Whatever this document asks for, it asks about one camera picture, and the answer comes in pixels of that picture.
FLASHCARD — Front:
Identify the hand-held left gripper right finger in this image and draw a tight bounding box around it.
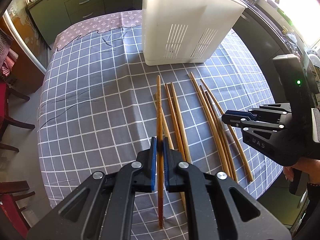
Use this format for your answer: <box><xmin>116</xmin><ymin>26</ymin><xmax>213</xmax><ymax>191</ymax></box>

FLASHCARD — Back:
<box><xmin>162</xmin><ymin>137</ymin><xmax>293</xmax><ymax>240</ymax></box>

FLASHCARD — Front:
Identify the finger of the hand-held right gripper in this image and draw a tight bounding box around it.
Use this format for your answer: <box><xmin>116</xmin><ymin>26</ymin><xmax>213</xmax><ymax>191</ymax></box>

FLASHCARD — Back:
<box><xmin>225</xmin><ymin>102</ymin><xmax>293</xmax><ymax>125</ymax></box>
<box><xmin>221</xmin><ymin>114</ymin><xmax>298</xmax><ymax>167</ymax></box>

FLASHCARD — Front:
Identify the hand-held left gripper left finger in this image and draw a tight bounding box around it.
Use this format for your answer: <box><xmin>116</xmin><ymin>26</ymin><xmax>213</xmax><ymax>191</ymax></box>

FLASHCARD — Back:
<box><xmin>26</xmin><ymin>137</ymin><xmax>160</xmax><ymax>240</ymax></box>

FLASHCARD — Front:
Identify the carved red-tipped wooden chopstick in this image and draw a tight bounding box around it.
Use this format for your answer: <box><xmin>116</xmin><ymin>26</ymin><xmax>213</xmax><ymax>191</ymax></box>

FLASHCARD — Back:
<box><xmin>155</xmin><ymin>76</ymin><xmax>165</xmax><ymax>229</ymax></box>

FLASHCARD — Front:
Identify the white plastic utensil holder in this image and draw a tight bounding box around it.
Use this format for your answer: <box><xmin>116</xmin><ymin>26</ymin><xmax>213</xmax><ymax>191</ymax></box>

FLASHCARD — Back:
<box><xmin>142</xmin><ymin>0</ymin><xmax>248</xmax><ymax>66</ymax></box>

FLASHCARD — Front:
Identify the person's right hand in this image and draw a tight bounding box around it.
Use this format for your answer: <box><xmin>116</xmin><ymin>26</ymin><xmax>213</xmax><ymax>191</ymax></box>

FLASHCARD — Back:
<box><xmin>283</xmin><ymin>159</ymin><xmax>320</xmax><ymax>183</ymax></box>

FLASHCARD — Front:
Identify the plain wooden chopstick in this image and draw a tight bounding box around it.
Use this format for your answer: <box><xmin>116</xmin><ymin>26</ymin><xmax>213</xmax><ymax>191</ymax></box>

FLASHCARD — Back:
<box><xmin>161</xmin><ymin>107</ymin><xmax>188</xmax><ymax>217</ymax></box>
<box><xmin>199</xmin><ymin>85</ymin><xmax>237</xmax><ymax>180</ymax></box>
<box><xmin>170</xmin><ymin>82</ymin><xmax>192</xmax><ymax>164</ymax></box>

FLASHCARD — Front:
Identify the carved brown wooden chopstick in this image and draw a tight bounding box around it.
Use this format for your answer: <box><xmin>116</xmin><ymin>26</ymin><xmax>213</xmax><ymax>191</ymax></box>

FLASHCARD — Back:
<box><xmin>164</xmin><ymin>83</ymin><xmax>187</xmax><ymax>162</ymax></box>

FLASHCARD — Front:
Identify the white kitchen appliance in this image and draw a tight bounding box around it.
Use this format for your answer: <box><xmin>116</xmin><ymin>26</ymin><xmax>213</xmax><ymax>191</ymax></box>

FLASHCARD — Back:
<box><xmin>304</xmin><ymin>47</ymin><xmax>320</xmax><ymax>107</ymax></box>

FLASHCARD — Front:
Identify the thin curved wooden chopstick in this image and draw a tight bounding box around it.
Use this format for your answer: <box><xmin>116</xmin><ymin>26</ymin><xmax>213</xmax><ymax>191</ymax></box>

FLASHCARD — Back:
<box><xmin>200</xmin><ymin>78</ymin><xmax>254</xmax><ymax>182</ymax></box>

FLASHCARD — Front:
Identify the dark brown wooden chopstick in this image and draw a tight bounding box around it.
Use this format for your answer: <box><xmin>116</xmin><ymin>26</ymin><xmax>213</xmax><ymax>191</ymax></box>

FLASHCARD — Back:
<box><xmin>204</xmin><ymin>91</ymin><xmax>239</xmax><ymax>182</ymax></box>

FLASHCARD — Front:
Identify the dark kitchen cabinet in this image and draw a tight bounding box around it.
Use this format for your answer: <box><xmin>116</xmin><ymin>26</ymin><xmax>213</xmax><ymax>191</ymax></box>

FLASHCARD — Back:
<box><xmin>232</xmin><ymin>4</ymin><xmax>310</xmax><ymax>230</ymax></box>

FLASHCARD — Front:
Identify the crumpled grey bag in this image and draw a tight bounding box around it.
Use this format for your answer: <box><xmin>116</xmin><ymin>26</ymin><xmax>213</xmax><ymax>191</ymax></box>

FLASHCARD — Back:
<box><xmin>281</xmin><ymin>29</ymin><xmax>303</xmax><ymax>55</ymax></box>

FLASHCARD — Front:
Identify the grey checked tablecloth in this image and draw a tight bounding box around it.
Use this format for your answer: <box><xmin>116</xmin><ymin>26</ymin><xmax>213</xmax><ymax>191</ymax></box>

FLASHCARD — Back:
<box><xmin>37</xmin><ymin>17</ymin><xmax>285</xmax><ymax>240</ymax></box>

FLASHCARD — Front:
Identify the dark wooden red-cushioned chair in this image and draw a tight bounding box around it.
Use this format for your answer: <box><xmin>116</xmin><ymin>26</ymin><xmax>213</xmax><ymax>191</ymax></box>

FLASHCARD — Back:
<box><xmin>0</xmin><ymin>180</ymin><xmax>35</xmax><ymax>232</ymax></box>
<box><xmin>0</xmin><ymin>81</ymin><xmax>35</xmax><ymax>153</ymax></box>

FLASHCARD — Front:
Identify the mauve patterned tablecloth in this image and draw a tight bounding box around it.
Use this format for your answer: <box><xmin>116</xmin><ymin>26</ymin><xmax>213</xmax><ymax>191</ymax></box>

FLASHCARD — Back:
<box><xmin>55</xmin><ymin>9</ymin><xmax>144</xmax><ymax>52</ymax></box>

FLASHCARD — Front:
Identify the red checkered cloth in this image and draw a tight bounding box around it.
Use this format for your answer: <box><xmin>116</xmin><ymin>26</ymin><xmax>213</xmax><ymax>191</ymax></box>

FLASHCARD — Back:
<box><xmin>0</xmin><ymin>30</ymin><xmax>18</xmax><ymax>78</ymax></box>

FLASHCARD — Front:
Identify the green kitchen cabinet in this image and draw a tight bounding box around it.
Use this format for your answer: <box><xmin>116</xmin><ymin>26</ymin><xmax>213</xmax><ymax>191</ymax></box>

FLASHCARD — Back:
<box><xmin>27</xmin><ymin>0</ymin><xmax>144</xmax><ymax>49</ymax></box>

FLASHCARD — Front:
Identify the frosted glass door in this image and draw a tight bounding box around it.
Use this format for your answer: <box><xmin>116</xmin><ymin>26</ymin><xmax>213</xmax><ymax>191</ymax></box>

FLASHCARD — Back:
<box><xmin>3</xmin><ymin>2</ymin><xmax>48</xmax><ymax>73</ymax></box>

